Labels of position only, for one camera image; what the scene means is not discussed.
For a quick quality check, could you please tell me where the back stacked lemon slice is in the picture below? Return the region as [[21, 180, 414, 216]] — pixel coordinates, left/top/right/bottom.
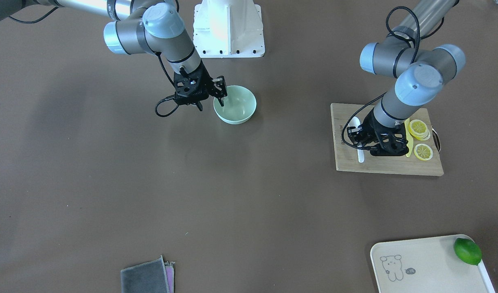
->
[[418, 131, 432, 141]]

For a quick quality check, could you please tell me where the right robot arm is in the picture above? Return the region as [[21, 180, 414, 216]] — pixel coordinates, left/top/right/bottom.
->
[[39, 0, 215, 111]]

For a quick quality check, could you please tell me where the wooden cutting board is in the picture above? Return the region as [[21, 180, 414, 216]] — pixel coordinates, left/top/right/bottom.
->
[[330, 103, 444, 177]]

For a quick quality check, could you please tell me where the yellow plastic knife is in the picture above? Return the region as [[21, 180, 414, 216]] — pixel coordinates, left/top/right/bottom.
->
[[404, 118, 413, 157]]

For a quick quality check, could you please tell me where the middle stacked lemon slice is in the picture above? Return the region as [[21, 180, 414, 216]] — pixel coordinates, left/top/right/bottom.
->
[[415, 129, 431, 141]]

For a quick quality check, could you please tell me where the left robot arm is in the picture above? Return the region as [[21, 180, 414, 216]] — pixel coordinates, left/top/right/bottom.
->
[[346, 0, 465, 156]]

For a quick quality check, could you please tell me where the green bowl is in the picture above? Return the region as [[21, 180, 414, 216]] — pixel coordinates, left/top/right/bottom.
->
[[213, 85, 257, 125]]

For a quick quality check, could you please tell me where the single lemon slice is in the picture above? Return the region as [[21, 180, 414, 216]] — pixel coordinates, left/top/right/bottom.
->
[[413, 143, 433, 161]]

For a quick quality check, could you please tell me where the white pedestal column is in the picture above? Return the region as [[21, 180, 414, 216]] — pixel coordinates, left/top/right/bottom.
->
[[193, 0, 265, 58]]

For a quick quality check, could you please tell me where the cream tray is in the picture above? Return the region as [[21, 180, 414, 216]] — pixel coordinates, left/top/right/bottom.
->
[[370, 234, 495, 293]]

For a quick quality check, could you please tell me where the green lime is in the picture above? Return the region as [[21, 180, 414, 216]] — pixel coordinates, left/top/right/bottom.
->
[[453, 238, 482, 266]]

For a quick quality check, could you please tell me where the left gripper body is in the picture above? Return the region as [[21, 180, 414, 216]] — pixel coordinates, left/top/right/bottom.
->
[[362, 110, 408, 156]]

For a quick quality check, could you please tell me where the grey cloth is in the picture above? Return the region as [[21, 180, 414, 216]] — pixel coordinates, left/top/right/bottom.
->
[[121, 256, 176, 293]]

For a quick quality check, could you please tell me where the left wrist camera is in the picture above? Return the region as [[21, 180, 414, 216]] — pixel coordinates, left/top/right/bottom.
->
[[345, 125, 366, 149]]

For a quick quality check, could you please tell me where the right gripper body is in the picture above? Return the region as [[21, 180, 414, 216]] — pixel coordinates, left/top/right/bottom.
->
[[174, 63, 212, 105]]

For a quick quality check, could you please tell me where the front stacked lemon slice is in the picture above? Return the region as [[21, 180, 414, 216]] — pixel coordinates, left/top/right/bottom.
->
[[409, 119, 429, 137]]

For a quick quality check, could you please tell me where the white spoon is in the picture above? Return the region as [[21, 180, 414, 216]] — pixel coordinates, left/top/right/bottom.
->
[[350, 116, 365, 164]]

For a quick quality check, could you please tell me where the stacked lemon slice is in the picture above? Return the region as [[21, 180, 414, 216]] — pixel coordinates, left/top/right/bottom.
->
[[415, 129, 431, 141], [409, 119, 429, 137], [418, 131, 432, 141]]

